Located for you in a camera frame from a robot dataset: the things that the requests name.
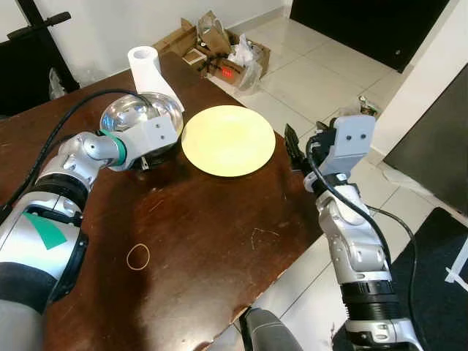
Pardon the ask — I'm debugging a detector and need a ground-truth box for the shiny steel bowl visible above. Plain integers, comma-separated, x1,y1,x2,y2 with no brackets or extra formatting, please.
98,91,186,159

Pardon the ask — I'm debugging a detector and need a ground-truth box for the small bag of rubbish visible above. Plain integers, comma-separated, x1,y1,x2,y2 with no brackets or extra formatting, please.
356,94,382,118

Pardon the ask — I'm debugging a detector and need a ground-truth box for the pale yellow plate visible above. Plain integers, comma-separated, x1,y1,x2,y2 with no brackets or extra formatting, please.
180,105,278,178

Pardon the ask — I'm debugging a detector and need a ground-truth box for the white paper towel roll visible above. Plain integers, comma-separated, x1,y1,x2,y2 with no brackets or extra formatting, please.
127,45,184,112

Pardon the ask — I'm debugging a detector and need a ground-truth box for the tan rubber band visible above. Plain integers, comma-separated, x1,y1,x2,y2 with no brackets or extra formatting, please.
126,243,152,271

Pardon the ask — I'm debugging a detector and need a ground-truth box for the white plastic bag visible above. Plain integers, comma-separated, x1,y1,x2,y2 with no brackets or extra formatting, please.
228,33,264,74

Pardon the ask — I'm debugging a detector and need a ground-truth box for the dark grey cabinet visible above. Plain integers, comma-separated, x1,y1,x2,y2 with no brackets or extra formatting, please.
383,64,468,217

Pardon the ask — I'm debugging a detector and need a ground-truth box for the black door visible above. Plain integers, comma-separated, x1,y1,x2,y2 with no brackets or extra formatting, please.
290,0,451,75

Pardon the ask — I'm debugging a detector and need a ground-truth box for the clear plastic bag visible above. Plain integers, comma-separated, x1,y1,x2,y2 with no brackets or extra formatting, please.
47,67,68,100

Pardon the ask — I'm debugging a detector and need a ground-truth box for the open cardboard box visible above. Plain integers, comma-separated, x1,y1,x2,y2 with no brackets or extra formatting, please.
152,10,272,94

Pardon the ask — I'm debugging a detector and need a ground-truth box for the black metal stand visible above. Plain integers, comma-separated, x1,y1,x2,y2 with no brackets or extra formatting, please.
0,0,82,118

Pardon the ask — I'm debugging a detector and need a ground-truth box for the black floor mat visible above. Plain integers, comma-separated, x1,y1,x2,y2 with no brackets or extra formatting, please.
332,208,468,351

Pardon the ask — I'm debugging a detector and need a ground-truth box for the white tape strip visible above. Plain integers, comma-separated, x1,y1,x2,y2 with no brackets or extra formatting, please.
444,237,468,287

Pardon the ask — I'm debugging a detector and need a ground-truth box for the grey right robot leg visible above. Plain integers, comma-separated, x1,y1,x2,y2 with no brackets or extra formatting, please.
239,306,305,351

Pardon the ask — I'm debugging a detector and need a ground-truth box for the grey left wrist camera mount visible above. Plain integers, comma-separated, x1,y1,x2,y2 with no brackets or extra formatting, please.
120,116,182,162

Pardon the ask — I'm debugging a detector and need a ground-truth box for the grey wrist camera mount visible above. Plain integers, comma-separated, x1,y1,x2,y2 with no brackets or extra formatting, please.
322,114,378,177
120,116,182,162

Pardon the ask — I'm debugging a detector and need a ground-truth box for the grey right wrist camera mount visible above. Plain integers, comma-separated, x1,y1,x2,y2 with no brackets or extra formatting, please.
322,114,378,177

